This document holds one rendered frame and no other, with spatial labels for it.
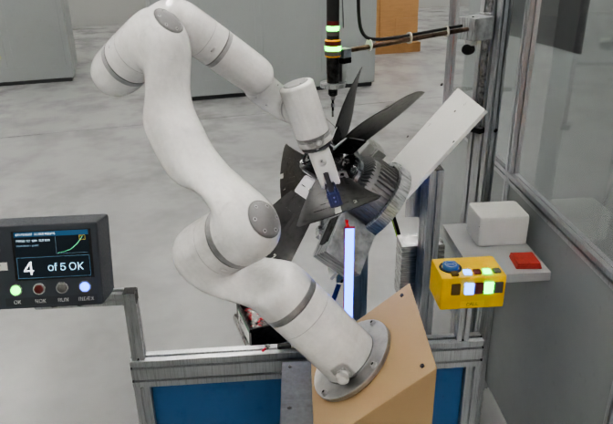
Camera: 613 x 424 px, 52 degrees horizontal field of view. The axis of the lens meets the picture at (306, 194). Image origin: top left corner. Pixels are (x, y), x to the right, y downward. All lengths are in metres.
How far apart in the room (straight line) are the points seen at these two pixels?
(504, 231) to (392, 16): 7.97
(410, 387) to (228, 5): 6.33
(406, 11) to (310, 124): 8.62
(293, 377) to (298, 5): 6.22
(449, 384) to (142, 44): 1.18
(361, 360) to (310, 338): 0.12
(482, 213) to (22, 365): 2.19
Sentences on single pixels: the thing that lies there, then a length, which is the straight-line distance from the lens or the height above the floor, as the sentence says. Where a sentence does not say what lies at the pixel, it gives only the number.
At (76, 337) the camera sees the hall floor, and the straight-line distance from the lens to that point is 3.34.
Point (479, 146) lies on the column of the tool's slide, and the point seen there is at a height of 1.12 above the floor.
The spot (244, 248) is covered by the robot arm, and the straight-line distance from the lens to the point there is 1.06.
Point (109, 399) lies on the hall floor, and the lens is 2.92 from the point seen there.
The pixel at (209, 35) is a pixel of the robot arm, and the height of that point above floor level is 1.65.
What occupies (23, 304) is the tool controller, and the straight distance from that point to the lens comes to 1.54.
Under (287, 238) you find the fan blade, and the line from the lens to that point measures 1.86.
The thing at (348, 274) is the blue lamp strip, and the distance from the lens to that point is 1.54.
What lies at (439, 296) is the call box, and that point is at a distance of 1.57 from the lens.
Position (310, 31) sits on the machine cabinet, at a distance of 7.45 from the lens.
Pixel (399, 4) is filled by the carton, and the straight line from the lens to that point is 9.95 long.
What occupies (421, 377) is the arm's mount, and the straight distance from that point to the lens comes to 1.13.
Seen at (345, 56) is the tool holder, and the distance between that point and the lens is 1.71.
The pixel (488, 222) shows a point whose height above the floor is 0.95.
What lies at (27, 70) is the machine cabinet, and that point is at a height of 0.18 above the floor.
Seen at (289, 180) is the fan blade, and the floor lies 1.05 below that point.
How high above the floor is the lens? 1.85
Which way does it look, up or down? 24 degrees down
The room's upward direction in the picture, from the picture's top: 1 degrees counter-clockwise
